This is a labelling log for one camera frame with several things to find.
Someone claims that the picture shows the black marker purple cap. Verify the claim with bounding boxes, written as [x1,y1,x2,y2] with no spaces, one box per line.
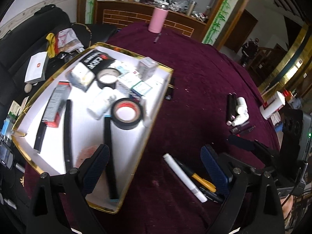
[231,93,239,127]

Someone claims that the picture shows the black tape roll red core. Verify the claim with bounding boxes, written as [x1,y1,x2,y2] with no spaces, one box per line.
[111,98,145,130]

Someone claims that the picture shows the black device with screen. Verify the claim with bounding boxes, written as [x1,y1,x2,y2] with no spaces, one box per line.
[0,139,15,170]

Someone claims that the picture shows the black tape roll grey core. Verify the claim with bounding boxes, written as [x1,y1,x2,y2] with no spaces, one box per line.
[97,68,120,90]

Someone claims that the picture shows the white plastic bag red print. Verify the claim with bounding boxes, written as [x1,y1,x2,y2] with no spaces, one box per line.
[56,28,83,52]

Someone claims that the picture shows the gold gift box white inside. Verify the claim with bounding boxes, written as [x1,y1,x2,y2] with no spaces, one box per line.
[11,43,175,214]

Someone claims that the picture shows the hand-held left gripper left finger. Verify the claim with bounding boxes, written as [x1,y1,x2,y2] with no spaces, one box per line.
[26,144,110,234]

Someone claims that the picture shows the red lipstick clear cap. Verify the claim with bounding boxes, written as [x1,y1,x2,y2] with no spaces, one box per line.
[230,125,256,137]

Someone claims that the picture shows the small green white card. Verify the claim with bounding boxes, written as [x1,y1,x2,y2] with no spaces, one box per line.
[8,101,22,117]

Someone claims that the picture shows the large white bottle green label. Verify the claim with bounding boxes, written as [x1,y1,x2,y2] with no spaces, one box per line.
[86,87,117,120]

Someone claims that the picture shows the white liquor bottle red label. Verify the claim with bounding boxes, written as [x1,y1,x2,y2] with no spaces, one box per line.
[259,91,286,120]

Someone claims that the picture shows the yellow cloth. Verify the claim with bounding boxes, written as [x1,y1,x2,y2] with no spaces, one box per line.
[46,32,59,58]

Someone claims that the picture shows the yellow pen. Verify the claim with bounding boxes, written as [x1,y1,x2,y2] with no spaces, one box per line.
[174,158,217,193]

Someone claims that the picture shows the grey square box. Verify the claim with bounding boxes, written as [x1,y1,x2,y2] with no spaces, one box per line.
[137,57,159,80]

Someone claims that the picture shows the wooden door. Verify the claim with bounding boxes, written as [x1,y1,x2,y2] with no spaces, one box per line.
[224,10,259,53]

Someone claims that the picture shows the black marker teal cap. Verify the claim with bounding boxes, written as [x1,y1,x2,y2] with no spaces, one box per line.
[103,115,120,201]

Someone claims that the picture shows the black lipstick tube gold band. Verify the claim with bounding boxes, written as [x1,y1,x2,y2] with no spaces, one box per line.
[164,77,176,101]

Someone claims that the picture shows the clear bottle blue label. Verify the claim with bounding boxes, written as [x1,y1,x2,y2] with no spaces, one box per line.
[1,117,15,137]

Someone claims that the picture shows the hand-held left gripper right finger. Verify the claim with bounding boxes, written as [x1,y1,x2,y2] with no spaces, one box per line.
[200,144,284,234]

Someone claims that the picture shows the black bag on chair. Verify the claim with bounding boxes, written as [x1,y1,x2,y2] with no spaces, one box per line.
[0,6,119,234]

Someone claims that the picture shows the pink thermos bottle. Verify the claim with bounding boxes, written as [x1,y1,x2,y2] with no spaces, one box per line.
[148,7,169,33]

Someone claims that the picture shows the purple velvet tablecloth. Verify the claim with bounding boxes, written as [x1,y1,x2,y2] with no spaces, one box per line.
[24,22,281,234]

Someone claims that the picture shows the white pictogram box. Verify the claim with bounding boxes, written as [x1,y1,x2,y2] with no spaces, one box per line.
[116,74,142,95]

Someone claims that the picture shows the black gadgets with cables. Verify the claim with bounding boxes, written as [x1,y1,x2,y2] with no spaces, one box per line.
[47,51,78,71]

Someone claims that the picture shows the white marker pen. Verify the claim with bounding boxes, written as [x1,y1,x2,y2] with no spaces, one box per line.
[163,153,208,203]

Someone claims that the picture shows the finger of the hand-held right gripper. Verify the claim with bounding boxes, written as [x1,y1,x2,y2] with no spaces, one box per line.
[228,135,281,173]
[218,152,266,173]

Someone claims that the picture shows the wooden staircase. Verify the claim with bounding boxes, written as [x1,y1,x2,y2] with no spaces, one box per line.
[249,43,288,78]

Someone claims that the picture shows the grey carton red end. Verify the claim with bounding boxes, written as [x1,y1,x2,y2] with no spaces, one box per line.
[41,81,72,129]

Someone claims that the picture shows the black crab snack packet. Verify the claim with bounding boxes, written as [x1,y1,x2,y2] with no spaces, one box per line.
[79,49,115,75]

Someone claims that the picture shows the gold framed panel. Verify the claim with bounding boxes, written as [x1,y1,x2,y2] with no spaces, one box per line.
[258,23,312,95]

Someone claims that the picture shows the flat white box red logo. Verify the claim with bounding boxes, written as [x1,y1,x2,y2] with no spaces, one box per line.
[24,52,48,84]

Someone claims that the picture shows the white teal-print box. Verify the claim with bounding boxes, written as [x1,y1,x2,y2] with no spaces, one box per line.
[131,81,153,99]

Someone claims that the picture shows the steel flask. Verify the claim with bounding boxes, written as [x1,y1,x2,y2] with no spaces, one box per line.
[187,0,198,16]

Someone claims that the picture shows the wooden cabinet counter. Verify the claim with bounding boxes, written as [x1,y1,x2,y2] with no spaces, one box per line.
[77,0,259,51]

